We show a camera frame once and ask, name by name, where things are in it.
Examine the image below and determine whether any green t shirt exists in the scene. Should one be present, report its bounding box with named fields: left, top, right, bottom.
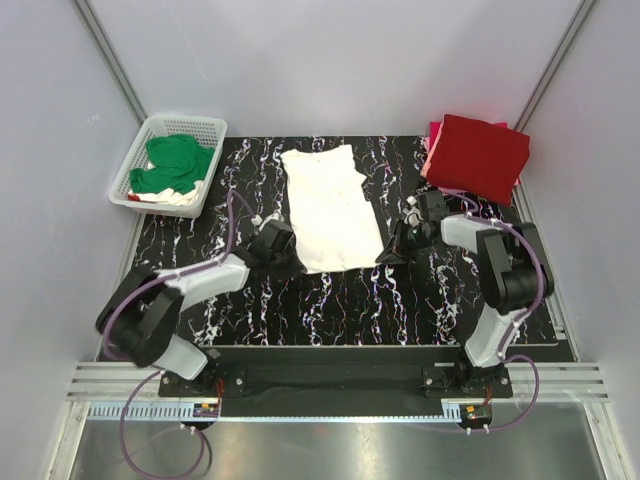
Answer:
left=129, top=134, right=215, bottom=194

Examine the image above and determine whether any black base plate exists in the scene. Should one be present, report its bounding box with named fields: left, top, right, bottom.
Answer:
left=159, top=346, right=513, bottom=413

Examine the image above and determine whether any white t shirt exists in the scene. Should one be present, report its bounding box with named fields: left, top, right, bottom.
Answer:
left=281, top=145, right=383, bottom=274

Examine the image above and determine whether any folded red t shirt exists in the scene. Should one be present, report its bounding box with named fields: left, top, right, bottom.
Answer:
left=428, top=113, right=531, bottom=207

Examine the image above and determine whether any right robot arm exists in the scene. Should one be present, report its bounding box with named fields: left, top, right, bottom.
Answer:
left=376, top=190, right=555, bottom=397

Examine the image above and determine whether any aluminium frame post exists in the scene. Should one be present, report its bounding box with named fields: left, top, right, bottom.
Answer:
left=514, top=0, right=600, bottom=132
left=71, top=0, right=147, bottom=125

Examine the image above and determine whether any red white garment in basket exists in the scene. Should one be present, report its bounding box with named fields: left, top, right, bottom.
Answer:
left=127, top=181, right=204, bottom=206

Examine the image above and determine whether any white plastic basket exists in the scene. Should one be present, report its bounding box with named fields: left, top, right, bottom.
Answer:
left=108, top=114, right=227, bottom=219

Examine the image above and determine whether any right aluminium frame post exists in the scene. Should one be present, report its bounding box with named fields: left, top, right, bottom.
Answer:
left=514, top=0, right=600, bottom=132

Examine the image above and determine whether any left aluminium frame post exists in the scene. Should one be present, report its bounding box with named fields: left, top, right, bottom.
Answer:
left=71, top=0, right=147, bottom=125

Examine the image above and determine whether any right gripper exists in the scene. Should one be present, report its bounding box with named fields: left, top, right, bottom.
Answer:
left=377, top=218, right=435, bottom=266

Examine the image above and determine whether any slotted cable duct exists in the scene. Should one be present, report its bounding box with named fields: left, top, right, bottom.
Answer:
left=87, top=402, right=464, bottom=424

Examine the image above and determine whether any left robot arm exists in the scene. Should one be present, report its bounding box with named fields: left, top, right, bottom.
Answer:
left=96, top=216, right=305, bottom=396

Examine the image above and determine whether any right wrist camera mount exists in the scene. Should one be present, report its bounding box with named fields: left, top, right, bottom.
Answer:
left=403, top=196, right=423, bottom=227

